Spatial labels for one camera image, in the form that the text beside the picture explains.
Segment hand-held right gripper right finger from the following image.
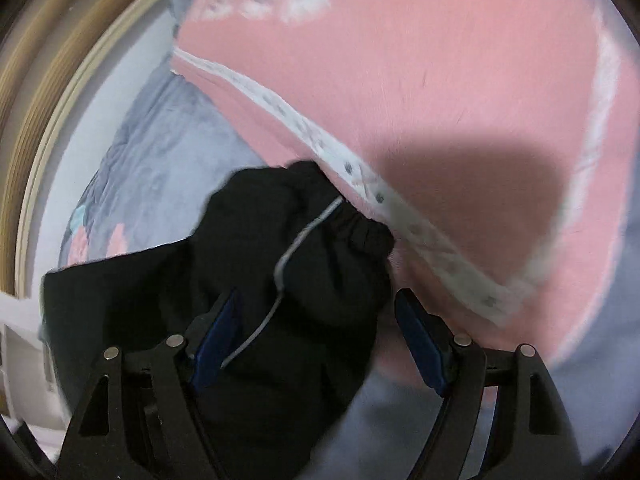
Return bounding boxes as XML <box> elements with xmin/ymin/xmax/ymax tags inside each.
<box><xmin>394</xmin><ymin>287</ymin><xmax>587</xmax><ymax>480</ymax></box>

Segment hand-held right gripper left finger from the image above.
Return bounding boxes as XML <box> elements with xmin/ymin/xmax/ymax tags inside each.
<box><xmin>55</xmin><ymin>287</ymin><xmax>242</xmax><ymax>480</ymax></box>

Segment pink blanket with white trim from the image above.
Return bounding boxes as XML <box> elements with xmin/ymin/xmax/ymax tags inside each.
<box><xmin>170</xmin><ymin>0</ymin><xmax>632</xmax><ymax>363</ymax></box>

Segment wooden slatted frame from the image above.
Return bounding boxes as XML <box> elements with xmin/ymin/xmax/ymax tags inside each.
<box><xmin>0</xmin><ymin>0</ymin><xmax>168</xmax><ymax>301</ymax></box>

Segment black jacket with grey piping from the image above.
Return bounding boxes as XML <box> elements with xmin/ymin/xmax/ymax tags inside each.
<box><xmin>40</xmin><ymin>160</ymin><xmax>397</xmax><ymax>480</ymax></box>

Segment grey floral bed quilt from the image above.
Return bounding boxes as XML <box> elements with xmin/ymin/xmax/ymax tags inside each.
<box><xmin>57</xmin><ymin>0</ymin><xmax>640</xmax><ymax>480</ymax></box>

